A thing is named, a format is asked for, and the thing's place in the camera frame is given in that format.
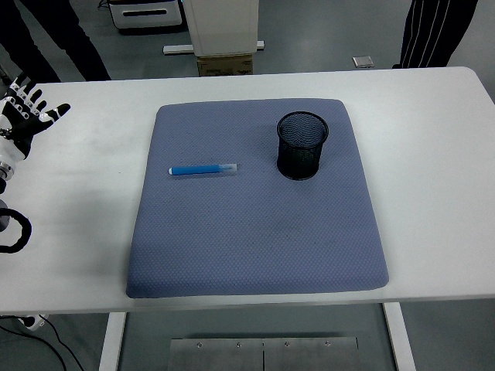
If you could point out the white panel on stand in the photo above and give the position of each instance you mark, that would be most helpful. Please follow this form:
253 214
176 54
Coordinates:
222 27

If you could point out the white black appliance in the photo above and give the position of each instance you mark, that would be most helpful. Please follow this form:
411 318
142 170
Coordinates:
145 14

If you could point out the blue-grey textured mat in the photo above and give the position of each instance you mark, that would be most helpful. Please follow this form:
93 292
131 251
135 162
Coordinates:
255 201

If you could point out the black mesh pen holder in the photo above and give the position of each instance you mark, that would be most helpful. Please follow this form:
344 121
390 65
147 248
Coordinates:
301 150

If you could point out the brown cardboard box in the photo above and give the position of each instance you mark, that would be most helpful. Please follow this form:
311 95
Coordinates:
224 65

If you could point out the blue marker with clear cap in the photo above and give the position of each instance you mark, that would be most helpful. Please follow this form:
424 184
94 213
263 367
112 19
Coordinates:
201 169

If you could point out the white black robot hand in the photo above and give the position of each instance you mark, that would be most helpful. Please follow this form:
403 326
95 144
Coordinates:
19 123

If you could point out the person in white-striped dark trousers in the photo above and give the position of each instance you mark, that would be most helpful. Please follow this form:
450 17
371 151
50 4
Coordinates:
433 35

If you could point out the person in plain dark trousers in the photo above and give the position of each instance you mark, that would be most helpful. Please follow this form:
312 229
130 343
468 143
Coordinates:
42 42

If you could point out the grey metal plate with screws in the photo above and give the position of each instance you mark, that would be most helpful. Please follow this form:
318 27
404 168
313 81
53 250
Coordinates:
264 355

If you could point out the white power strip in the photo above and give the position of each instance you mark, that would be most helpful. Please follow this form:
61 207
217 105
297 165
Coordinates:
34 322

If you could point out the white table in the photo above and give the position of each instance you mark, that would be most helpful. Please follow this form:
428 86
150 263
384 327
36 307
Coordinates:
247 185

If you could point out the small grey floor plate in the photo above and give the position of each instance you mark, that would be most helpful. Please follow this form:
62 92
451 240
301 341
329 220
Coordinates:
362 62

